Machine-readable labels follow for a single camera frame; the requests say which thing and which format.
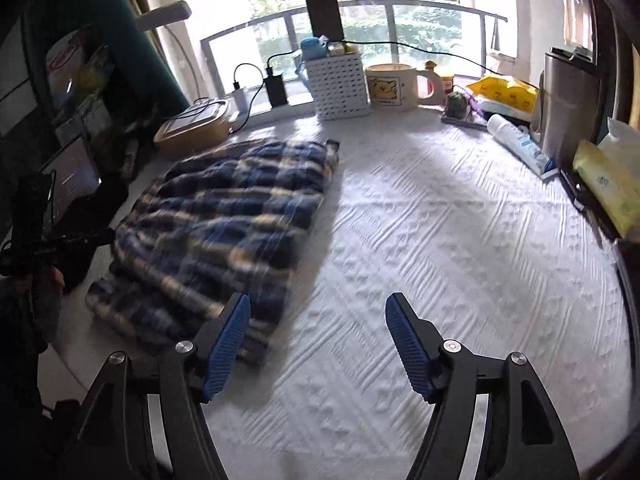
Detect cream mug with duck print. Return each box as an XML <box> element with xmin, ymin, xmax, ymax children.
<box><xmin>364</xmin><ymin>63</ymin><xmax>443</xmax><ymax>112</ymax></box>

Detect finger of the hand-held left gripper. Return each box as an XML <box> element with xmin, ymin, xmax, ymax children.
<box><xmin>52</xmin><ymin>227</ymin><xmax>117</xmax><ymax>257</ymax></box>

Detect balcony railing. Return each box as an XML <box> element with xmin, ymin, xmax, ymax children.
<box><xmin>200</xmin><ymin>0</ymin><xmax>508</xmax><ymax>96</ymax></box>

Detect white plastic bag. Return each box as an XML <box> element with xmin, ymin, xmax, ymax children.
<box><xmin>597</xmin><ymin>117</ymin><xmax>640</xmax><ymax>161</ymax></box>

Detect long black cable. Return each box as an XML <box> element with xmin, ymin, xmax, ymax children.
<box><xmin>267</xmin><ymin>40</ymin><xmax>543</xmax><ymax>91</ymax></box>

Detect dark laptop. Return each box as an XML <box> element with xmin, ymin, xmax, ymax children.
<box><xmin>40</xmin><ymin>135</ymin><xmax>103</xmax><ymax>221</ymax></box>

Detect steel travel tumbler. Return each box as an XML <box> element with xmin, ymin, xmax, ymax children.
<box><xmin>537</xmin><ymin>46</ymin><xmax>598</xmax><ymax>171</ymax></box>

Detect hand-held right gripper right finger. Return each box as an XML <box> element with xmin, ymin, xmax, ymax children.
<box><xmin>385</xmin><ymin>292</ymin><xmax>581</xmax><ymax>480</ymax></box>

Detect white desk lamp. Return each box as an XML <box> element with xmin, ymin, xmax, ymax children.
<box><xmin>135</xmin><ymin>0</ymin><xmax>193</xmax><ymax>106</ymax></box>

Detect black charger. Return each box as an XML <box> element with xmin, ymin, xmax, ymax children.
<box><xmin>265</xmin><ymin>72</ymin><xmax>288</xmax><ymax>108</ymax></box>

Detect beige food container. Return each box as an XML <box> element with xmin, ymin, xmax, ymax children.
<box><xmin>152</xmin><ymin>99</ymin><xmax>233</xmax><ymax>158</ymax></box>

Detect blue bottle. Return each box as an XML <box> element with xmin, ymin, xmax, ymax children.
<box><xmin>299</xmin><ymin>36</ymin><xmax>328</xmax><ymax>61</ymax></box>

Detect short black cable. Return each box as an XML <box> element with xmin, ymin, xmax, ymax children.
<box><xmin>232</xmin><ymin>62</ymin><xmax>271</xmax><ymax>88</ymax></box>

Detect yellow wet wipes packet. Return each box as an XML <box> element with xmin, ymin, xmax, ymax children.
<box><xmin>465</xmin><ymin>74</ymin><xmax>541</xmax><ymax>113</ymax></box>

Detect white textured tablecloth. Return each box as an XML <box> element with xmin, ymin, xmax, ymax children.
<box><xmin>47</xmin><ymin>105</ymin><xmax>633</xmax><ymax>480</ymax></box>

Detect white lotion tube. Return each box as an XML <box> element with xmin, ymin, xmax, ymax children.
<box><xmin>486</xmin><ymin>113</ymin><xmax>559</xmax><ymax>179</ymax></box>

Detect yellow tissue pack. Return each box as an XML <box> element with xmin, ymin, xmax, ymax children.
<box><xmin>572</xmin><ymin>139</ymin><xmax>640</xmax><ymax>240</ymax></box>

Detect small green figurine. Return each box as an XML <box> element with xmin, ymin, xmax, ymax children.
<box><xmin>442</xmin><ymin>91</ymin><xmax>473</xmax><ymax>121</ymax></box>

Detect white perforated basket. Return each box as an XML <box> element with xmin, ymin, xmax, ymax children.
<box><xmin>305</xmin><ymin>51</ymin><xmax>372</xmax><ymax>121</ymax></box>

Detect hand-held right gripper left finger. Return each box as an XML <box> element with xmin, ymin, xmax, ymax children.
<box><xmin>65</xmin><ymin>292</ymin><xmax>252</xmax><ymax>480</ymax></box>

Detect printed snack packet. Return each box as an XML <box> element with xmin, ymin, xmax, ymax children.
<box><xmin>45</xmin><ymin>30</ymin><xmax>113</xmax><ymax>111</ymax></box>

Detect white power strip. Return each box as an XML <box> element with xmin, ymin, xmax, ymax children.
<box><xmin>227</xmin><ymin>105</ymin><xmax>296</xmax><ymax>126</ymax></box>

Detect blue plaid pants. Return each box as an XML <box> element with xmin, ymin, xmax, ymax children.
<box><xmin>85</xmin><ymin>139</ymin><xmax>341</xmax><ymax>365</ymax></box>

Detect teal rolled mat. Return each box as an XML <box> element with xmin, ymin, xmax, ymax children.
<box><xmin>107</xmin><ymin>0</ymin><xmax>188</xmax><ymax>111</ymax></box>

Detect black remote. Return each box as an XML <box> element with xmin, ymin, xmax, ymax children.
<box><xmin>560</xmin><ymin>167</ymin><xmax>621</xmax><ymax>241</ymax></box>

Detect hanging garment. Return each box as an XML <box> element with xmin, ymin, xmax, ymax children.
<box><xmin>555</xmin><ymin>0</ymin><xmax>593</xmax><ymax>56</ymax></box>

